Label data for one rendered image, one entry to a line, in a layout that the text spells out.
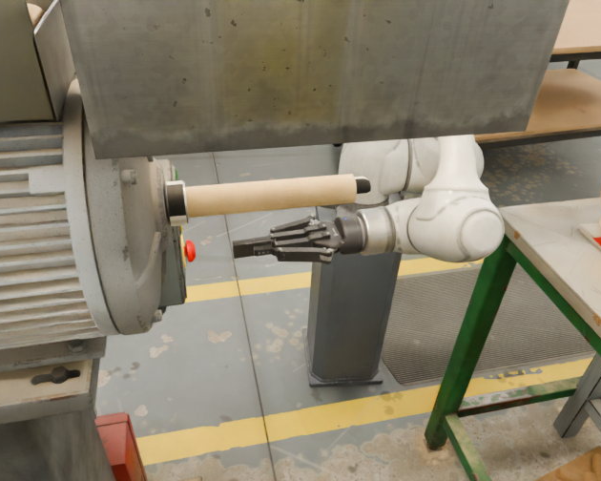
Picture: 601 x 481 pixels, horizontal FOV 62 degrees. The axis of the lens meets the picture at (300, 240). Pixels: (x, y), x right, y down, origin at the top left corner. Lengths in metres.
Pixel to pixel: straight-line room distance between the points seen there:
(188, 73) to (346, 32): 0.10
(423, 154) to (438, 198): 0.58
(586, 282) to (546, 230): 0.17
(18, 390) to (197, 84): 0.37
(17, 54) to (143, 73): 0.12
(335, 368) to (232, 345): 0.43
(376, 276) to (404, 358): 0.57
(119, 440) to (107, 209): 0.76
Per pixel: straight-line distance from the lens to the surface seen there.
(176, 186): 0.52
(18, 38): 0.40
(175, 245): 0.81
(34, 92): 0.41
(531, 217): 1.22
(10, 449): 0.66
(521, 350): 2.25
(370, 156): 1.38
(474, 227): 0.78
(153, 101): 0.32
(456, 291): 2.40
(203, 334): 2.09
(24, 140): 0.45
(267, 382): 1.92
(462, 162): 0.85
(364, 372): 1.91
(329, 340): 1.74
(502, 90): 0.38
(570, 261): 1.12
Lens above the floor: 1.54
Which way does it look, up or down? 37 degrees down
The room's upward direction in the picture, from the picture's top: 3 degrees clockwise
